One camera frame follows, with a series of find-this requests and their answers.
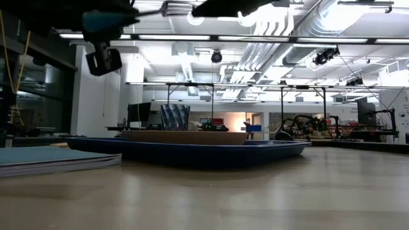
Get dark blue faceted cup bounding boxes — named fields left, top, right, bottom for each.
left=159, top=103, right=191, bottom=132

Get black ceiling-mounted camera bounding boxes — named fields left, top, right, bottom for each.
left=312, top=47, right=341, bottom=66

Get blue plastic tray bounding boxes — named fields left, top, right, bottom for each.
left=65, top=136, right=313, bottom=169

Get orange round plate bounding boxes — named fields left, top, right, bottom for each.
left=121, top=130, right=249, bottom=146

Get black distant robot arms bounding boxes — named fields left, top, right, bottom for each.
left=275, top=114, right=342, bottom=141

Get black computer monitor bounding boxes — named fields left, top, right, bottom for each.
left=127, top=102, right=152, bottom=130

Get light blue notebook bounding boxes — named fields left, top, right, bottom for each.
left=0, top=146, right=123, bottom=179

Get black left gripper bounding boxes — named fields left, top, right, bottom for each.
left=76, top=0, right=140, bottom=77

